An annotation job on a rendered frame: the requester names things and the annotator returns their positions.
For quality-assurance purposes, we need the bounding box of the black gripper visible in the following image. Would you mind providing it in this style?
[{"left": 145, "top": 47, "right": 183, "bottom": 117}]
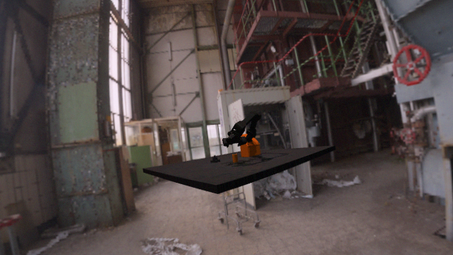
[{"left": 222, "top": 136, "right": 247, "bottom": 147}]

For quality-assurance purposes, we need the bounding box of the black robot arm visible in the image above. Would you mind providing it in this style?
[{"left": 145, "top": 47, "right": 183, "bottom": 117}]
[{"left": 226, "top": 111, "right": 262, "bottom": 145}]

